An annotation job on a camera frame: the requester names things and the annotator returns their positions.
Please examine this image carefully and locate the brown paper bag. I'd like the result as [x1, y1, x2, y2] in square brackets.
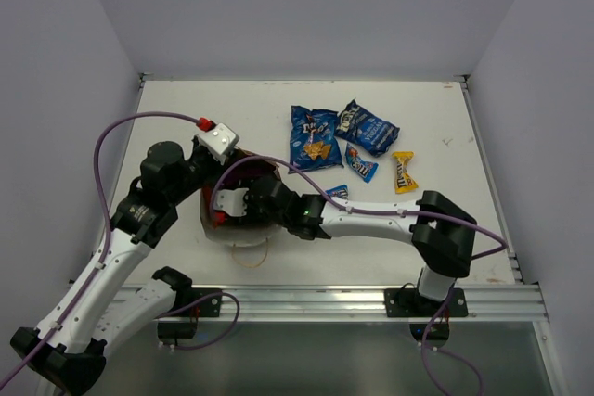
[200, 160, 280, 269]

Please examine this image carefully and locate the blue Doritos chips bag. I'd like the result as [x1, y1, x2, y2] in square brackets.
[290, 105, 343, 172]

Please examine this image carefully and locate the small blue M&M's packet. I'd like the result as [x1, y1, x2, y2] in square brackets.
[345, 144, 379, 184]

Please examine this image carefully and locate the blue Kettle chips bag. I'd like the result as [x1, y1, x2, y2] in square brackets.
[334, 99, 400, 158]

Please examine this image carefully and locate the yellow M&M's packet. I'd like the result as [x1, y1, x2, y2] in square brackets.
[392, 151, 419, 195]

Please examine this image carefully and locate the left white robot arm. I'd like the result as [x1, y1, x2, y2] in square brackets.
[10, 141, 228, 395]

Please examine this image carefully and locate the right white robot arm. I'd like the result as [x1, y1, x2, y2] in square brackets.
[242, 177, 476, 315]

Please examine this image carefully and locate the left black controller box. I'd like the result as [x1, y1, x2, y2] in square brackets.
[157, 322, 197, 343]

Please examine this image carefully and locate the black controller box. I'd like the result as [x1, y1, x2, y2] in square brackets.
[409, 322, 450, 344]
[157, 322, 197, 343]

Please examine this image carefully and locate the right black controller box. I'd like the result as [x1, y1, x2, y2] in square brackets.
[409, 322, 450, 344]

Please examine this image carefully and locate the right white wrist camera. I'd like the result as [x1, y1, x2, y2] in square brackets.
[213, 187, 248, 218]

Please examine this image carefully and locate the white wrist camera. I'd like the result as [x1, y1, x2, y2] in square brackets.
[197, 123, 239, 165]
[213, 187, 248, 218]

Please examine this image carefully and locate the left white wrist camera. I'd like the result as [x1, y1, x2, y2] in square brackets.
[197, 123, 239, 165]

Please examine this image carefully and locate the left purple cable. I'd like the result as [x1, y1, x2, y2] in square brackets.
[0, 111, 242, 388]

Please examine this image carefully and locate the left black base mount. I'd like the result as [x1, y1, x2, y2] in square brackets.
[172, 287, 222, 318]

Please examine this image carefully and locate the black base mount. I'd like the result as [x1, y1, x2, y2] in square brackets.
[172, 287, 222, 318]
[383, 285, 469, 318]

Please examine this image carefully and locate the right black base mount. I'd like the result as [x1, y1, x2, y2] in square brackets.
[383, 285, 469, 318]

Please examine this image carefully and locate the aluminium front rail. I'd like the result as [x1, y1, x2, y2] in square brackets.
[106, 282, 551, 323]

